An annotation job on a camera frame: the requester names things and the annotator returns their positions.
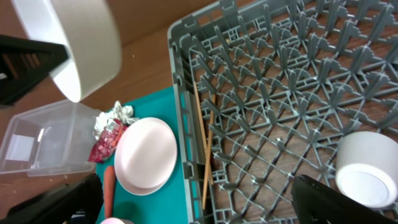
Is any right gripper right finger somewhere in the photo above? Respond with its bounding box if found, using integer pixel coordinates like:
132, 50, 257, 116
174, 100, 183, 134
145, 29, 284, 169
290, 175, 397, 224

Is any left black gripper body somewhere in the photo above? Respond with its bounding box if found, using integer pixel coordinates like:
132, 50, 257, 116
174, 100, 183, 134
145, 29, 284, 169
1, 35, 68, 106

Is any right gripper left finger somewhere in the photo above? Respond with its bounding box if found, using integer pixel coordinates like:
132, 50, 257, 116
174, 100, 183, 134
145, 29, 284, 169
1, 174, 104, 224

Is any small pink-white bowl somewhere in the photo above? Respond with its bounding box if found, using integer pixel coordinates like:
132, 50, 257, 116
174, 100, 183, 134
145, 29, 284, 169
100, 217, 134, 224

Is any white paper cup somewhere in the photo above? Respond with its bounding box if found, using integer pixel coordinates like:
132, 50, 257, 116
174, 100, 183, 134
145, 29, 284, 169
335, 131, 397, 208

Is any white bowl with rice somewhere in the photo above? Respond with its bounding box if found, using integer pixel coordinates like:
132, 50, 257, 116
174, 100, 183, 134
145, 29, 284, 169
12, 0, 122, 103

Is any large white plate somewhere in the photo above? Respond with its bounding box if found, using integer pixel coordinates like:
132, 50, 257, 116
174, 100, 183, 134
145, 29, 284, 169
114, 117, 178, 196

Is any grey dishwasher rack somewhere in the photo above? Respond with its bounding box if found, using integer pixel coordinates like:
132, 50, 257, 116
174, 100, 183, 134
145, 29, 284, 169
167, 0, 397, 223

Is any orange carrot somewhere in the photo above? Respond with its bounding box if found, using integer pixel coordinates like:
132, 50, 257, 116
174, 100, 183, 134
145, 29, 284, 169
103, 166, 116, 219

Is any red snack wrapper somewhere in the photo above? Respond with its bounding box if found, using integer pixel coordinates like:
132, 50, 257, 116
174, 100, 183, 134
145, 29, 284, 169
88, 120, 127, 163

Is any clear plastic storage bin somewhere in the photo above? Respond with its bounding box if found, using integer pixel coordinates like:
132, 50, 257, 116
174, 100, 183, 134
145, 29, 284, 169
1, 100, 100, 177

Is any teal serving tray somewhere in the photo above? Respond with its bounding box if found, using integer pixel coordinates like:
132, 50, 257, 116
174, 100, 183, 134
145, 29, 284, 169
113, 87, 188, 223

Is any crumpled white paper wad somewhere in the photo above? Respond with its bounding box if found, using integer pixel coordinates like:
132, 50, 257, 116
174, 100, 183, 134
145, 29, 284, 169
93, 101, 139, 140

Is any wooden chopstick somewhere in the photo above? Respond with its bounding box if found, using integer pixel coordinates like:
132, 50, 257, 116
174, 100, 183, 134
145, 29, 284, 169
202, 94, 216, 210
192, 80, 215, 186

